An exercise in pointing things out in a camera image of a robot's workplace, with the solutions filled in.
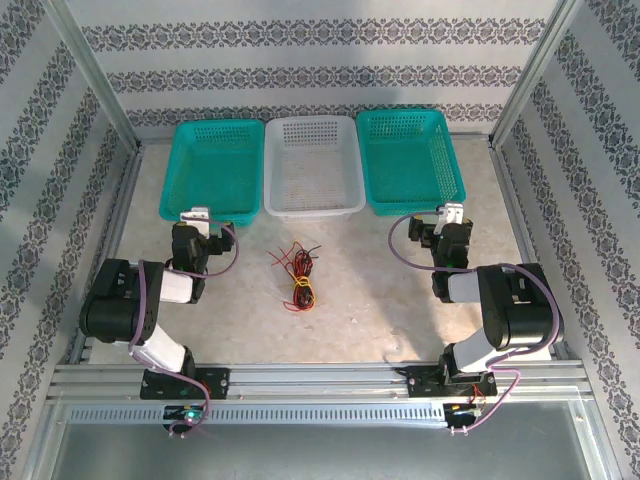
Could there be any aluminium side rail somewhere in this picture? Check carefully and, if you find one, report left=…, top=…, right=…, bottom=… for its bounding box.
left=67, top=142, right=146, bottom=365
left=487, top=139, right=584, bottom=362

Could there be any white plastic basket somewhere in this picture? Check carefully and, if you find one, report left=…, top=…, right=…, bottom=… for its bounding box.
left=263, top=115, right=367, bottom=224

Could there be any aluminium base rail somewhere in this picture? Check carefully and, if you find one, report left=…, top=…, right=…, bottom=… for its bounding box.
left=47, top=362, right=586, bottom=401

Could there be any black cable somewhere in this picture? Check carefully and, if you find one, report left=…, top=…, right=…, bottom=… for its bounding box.
left=279, top=279, right=316, bottom=307
left=292, top=243, right=321, bottom=281

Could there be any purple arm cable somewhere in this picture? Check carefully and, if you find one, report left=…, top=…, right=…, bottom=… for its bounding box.
left=389, top=214, right=564, bottom=435
left=128, top=217, right=239, bottom=439

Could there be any red cable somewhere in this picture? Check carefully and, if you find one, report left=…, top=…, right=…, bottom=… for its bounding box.
left=279, top=247, right=314, bottom=306
left=268, top=243, right=315, bottom=281

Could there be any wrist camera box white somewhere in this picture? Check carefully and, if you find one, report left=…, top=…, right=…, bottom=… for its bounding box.
left=438, top=201, right=465, bottom=226
left=178, top=206, right=210, bottom=235

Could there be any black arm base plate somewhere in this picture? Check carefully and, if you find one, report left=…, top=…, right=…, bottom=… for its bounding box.
left=139, top=367, right=231, bottom=401
left=404, top=364, right=499, bottom=399

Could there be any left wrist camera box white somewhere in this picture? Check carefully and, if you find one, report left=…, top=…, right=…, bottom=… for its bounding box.
left=178, top=206, right=210, bottom=235

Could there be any slotted grey cable duct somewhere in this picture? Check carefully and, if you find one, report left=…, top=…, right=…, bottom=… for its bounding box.
left=67, top=403, right=449, bottom=426

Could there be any circuit board with green light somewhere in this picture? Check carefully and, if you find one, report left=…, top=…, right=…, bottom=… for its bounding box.
left=162, top=403, right=209, bottom=439

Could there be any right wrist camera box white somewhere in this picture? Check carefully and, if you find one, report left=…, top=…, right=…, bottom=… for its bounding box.
left=438, top=201, right=465, bottom=226

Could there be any aluminium frame post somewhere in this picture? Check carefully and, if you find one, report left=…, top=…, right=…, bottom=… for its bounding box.
left=492, top=0, right=589, bottom=149
left=42, top=0, right=144, bottom=151

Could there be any teal plastic basket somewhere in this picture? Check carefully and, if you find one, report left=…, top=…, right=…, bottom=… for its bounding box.
left=355, top=108, right=469, bottom=218
left=158, top=118, right=265, bottom=227

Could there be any small circuit board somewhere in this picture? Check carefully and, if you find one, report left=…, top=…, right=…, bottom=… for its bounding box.
left=444, top=402, right=487, bottom=435

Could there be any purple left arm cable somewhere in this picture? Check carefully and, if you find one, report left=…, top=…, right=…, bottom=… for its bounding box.
left=128, top=217, right=239, bottom=439

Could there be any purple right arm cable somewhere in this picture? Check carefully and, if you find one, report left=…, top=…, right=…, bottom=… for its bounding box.
left=389, top=214, right=564, bottom=435

